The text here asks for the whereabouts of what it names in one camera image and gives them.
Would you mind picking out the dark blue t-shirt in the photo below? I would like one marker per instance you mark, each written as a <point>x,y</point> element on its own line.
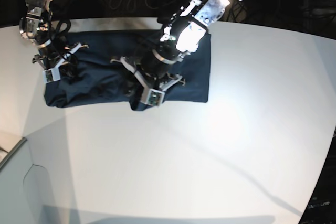
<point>97,80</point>

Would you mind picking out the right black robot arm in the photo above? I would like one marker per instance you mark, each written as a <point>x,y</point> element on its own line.
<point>37,23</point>

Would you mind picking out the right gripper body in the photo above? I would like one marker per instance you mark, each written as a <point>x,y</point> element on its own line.
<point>46,48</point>

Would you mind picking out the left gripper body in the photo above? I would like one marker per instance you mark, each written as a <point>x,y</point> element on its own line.
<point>152,68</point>

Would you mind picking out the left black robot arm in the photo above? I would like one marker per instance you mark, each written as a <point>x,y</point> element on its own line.
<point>178,38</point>

